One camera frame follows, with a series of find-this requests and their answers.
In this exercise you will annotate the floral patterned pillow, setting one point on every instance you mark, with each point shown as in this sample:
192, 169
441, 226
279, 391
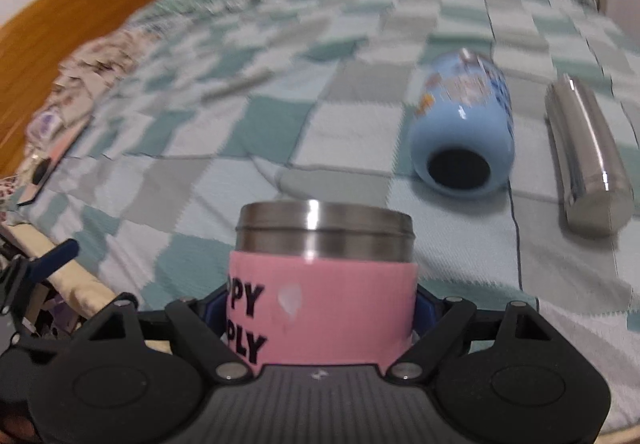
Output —
83, 77

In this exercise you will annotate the stainless steel flask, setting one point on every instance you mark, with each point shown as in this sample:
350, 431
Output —
597, 194

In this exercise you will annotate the pink steel cup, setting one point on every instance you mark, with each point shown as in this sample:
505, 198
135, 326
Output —
317, 283

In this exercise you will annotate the green checkered bed blanket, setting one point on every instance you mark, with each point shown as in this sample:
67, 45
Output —
314, 99

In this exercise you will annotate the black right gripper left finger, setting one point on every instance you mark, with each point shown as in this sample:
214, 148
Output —
172, 345

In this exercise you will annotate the light blue printed cup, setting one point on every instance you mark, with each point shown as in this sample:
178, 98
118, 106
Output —
461, 139

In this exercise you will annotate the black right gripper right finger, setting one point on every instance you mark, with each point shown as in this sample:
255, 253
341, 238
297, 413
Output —
440, 325

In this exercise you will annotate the wooden headboard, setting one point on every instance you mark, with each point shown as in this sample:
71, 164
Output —
33, 43

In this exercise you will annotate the pink book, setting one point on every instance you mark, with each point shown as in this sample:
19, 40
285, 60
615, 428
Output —
46, 163

